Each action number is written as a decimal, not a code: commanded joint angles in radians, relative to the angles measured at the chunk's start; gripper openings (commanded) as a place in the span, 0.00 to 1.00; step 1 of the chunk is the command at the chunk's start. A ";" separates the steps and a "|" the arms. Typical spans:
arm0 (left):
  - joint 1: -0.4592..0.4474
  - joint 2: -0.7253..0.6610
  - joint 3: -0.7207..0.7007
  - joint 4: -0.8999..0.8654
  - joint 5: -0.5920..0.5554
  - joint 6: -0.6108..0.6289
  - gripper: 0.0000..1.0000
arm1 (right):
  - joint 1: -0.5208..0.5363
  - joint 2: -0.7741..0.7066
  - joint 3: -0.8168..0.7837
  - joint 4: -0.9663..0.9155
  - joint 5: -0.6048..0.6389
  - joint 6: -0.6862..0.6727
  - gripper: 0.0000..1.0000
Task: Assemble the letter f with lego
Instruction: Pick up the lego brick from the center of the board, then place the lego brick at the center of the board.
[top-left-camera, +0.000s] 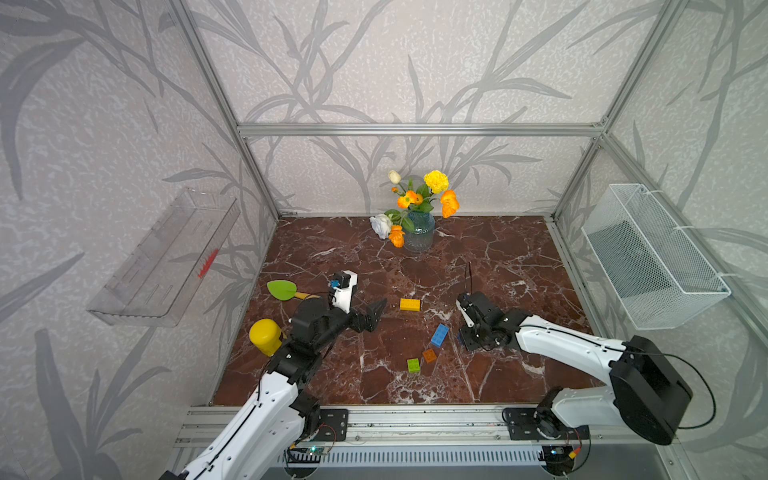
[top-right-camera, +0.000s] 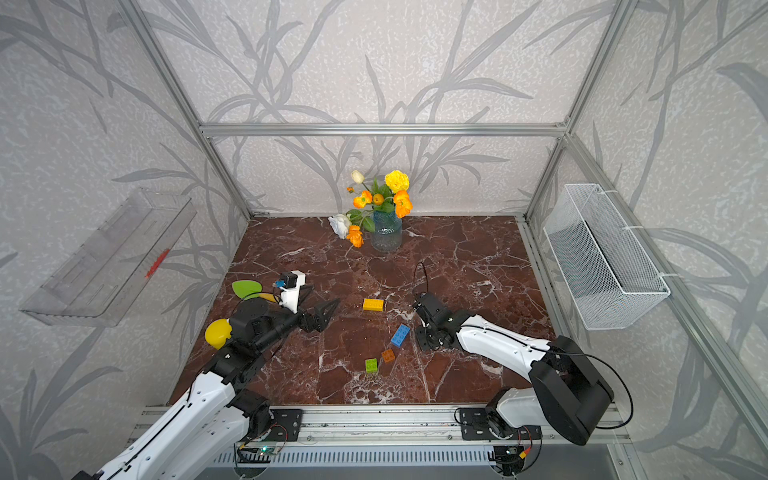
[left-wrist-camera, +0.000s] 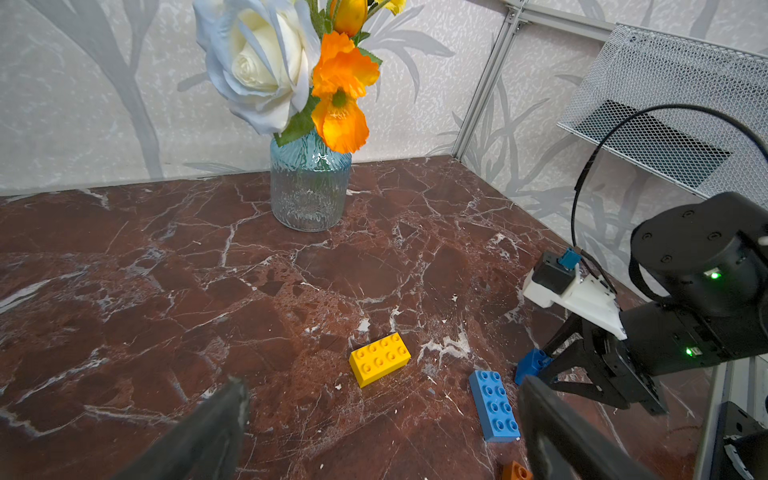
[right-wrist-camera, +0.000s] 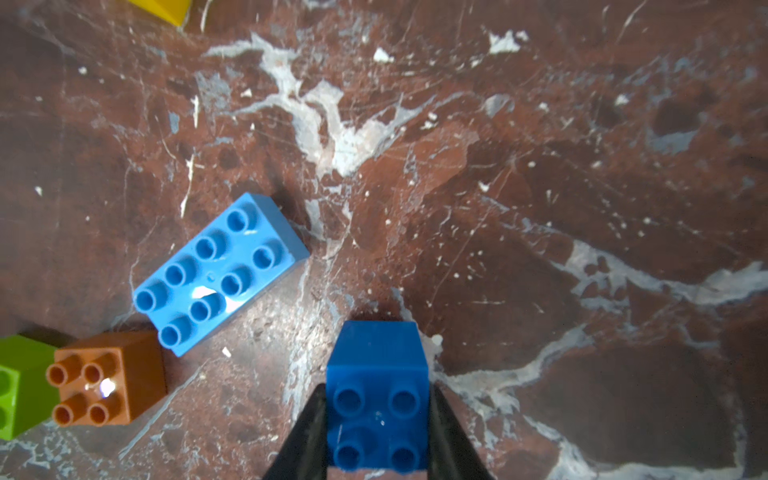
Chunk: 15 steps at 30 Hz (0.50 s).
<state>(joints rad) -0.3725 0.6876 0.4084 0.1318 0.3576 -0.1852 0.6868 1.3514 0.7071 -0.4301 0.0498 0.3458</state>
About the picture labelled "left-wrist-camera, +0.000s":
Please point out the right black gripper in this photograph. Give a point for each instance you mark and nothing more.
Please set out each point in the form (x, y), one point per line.
(660, 340)

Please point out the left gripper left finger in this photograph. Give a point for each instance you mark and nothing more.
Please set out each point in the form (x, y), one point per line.
(205, 445)

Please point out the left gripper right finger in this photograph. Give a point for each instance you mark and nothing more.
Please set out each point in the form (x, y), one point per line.
(560, 444)

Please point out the dark blue small lego brick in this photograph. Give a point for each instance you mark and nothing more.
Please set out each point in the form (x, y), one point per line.
(531, 365)

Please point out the orange small lego brick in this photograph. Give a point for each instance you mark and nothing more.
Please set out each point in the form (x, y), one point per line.
(515, 471)

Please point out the yellow lego brick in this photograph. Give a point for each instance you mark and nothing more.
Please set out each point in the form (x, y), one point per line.
(379, 359)

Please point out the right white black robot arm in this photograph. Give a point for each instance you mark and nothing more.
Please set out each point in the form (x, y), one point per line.
(711, 260)

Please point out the light blue long lego brick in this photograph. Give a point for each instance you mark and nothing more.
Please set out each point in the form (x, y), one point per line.
(494, 409)

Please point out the blue glass vase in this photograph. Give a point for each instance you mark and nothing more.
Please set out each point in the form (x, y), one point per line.
(308, 183)

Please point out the artificial flower bouquet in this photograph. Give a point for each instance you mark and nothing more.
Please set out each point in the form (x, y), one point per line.
(291, 69)

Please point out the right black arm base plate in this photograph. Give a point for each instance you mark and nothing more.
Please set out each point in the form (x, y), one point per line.
(740, 448)

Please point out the white wire mesh basket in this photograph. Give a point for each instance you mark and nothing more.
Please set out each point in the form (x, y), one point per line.
(651, 98)

